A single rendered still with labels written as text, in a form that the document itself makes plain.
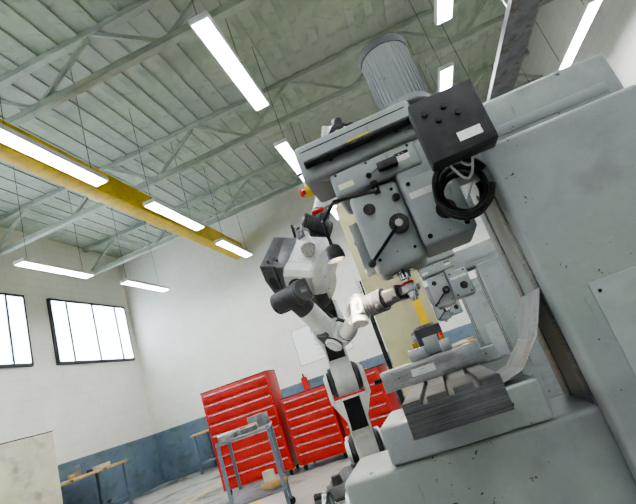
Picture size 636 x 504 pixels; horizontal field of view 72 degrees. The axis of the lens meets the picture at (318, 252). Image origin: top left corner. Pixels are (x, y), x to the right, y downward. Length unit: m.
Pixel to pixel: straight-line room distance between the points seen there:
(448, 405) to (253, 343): 10.56
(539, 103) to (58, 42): 6.38
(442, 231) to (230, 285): 10.57
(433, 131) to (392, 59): 0.55
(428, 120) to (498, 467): 1.04
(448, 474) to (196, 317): 11.08
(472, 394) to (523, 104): 1.06
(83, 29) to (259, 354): 7.83
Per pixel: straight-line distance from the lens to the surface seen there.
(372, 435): 2.27
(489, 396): 1.09
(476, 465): 1.51
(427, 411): 1.09
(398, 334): 3.36
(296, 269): 1.91
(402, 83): 1.82
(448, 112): 1.43
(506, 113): 1.73
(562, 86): 1.81
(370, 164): 1.65
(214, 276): 12.17
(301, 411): 6.56
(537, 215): 1.48
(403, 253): 1.56
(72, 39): 7.15
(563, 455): 1.54
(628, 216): 1.55
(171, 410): 12.68
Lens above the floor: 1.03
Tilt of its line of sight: 16 degrees up
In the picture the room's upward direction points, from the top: 19 degrees counter-clockwise
